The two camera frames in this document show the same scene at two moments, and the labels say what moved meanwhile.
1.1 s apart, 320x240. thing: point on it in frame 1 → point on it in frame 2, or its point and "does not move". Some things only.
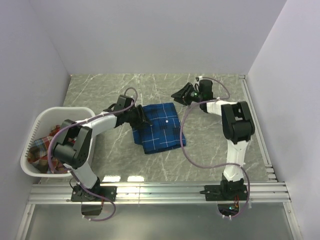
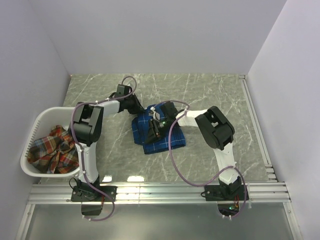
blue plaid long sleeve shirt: x=165 y=131 does not move
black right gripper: x=179 y=95 → x=153 y=134
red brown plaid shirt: x=38 y=155 does not move
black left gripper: x=142 y=119 → x=138 y=108
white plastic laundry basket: x=44 y=119 does not move
